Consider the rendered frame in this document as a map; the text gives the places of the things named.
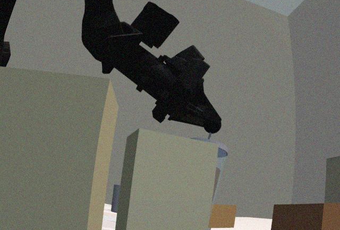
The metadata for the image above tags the pale lavender cylinder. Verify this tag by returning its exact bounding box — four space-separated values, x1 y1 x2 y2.
111 184 121 213

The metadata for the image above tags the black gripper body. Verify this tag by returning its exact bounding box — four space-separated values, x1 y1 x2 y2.
133 55 210 123

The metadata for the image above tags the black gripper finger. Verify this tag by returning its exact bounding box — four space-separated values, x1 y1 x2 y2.
179 78 222 124
168 102 204 127

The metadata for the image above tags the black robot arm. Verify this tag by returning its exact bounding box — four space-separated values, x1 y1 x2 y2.
0 0 205 82

